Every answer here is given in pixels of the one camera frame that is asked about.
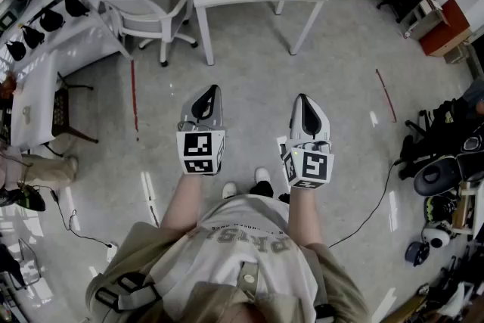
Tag red floor tape strip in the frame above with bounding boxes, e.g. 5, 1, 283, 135
374, 68, 399, 124
129, 59, 141, 143

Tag orange cabinet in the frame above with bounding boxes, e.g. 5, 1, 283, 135
418, 0, 473, 58

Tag grey harness with black buckles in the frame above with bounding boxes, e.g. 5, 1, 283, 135
94, 230, 338, 323

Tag white side table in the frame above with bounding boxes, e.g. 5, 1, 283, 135
10, 51, 58, 148

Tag blue helmet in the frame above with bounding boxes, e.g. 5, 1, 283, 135
405, 241, 431, 267

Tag person's black trousers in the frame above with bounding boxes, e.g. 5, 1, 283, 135
247, 180, 290, 203

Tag person's white printed t-shirt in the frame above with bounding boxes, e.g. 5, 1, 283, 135
150, 194, 319, 318

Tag thin black floor cable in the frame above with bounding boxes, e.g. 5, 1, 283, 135
50, 188, 115, 250

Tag person's khaki overshirt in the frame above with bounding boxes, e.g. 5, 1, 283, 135
85, 221, 371, 323

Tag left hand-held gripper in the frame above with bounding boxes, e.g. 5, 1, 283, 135
175, 84, 228, 177

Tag black metal stool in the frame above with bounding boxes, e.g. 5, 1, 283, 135
45, 72, 100, 158

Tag person's left forearm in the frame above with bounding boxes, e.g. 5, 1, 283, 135
160, 172, 204, 232

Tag person's right forearm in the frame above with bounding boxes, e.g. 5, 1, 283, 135
287, 185, 329, 250

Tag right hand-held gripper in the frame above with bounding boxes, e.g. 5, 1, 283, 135
277, 93, 336, 189

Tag white low rack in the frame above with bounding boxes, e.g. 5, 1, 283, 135
403, 0, 444, 42

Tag white plastic armchair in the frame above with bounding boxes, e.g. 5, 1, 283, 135
98, 0, 199, 68

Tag black green headset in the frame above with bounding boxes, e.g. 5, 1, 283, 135
0, 186, 47, 213

